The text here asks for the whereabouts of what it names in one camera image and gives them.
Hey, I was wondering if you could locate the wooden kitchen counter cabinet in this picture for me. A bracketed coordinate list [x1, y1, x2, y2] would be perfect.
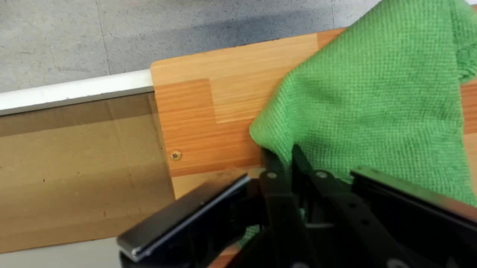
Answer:
[148, 26, 477, 268]

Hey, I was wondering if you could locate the white sink basin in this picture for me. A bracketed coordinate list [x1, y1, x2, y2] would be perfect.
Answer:
[0, 66, 176, 268]

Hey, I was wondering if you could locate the green towel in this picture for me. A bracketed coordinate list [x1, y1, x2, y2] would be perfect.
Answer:
[247, 0, 477, 206]

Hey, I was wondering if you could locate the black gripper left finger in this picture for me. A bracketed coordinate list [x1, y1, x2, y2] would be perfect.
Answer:
[116, 147, 306, 268]

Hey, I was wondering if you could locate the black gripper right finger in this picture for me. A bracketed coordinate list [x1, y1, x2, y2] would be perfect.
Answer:
[289, 142, 477, 268]

